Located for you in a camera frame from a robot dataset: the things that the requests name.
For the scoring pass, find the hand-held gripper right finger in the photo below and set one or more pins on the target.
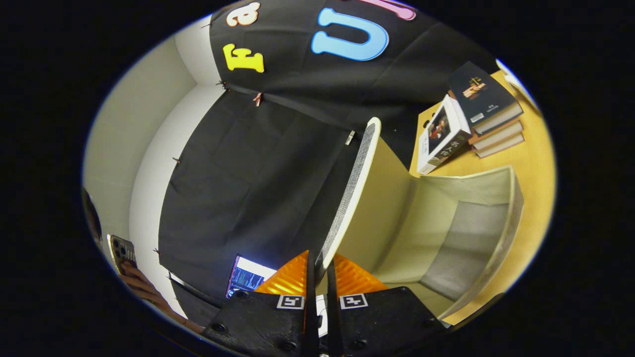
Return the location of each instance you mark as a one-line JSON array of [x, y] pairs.
[[332, 322]]

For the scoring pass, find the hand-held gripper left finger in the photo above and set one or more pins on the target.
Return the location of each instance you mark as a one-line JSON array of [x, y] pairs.
[[310, 307]]

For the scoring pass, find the grey fabric storage box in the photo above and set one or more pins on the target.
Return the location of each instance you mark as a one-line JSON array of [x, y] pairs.
[[446, 238]]

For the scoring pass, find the lit laptop screen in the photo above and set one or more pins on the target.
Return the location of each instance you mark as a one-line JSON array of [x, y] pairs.
[[245, 277]]

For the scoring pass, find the black backdrop cloth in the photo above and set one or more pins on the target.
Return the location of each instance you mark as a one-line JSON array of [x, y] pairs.
[[258, 173]]

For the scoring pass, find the silver metal clip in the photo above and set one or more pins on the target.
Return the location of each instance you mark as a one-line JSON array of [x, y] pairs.
[[350, 138]]

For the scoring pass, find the smartphone with gold case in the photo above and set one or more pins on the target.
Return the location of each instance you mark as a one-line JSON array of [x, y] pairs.
[[121, 248]]

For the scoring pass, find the wooden clothes peg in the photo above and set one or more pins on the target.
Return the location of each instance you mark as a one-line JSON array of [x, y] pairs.
[[257, 99]]

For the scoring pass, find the white-edged picture cover book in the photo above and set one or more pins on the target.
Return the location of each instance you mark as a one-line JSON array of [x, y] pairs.
[[441, 134]]

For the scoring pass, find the brown cover book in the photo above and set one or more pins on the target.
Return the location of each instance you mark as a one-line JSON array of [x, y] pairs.
[[501, 147], [498, 135]]

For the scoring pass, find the dark blue hardcover book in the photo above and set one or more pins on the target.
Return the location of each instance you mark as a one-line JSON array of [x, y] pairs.
[[478, 96]]

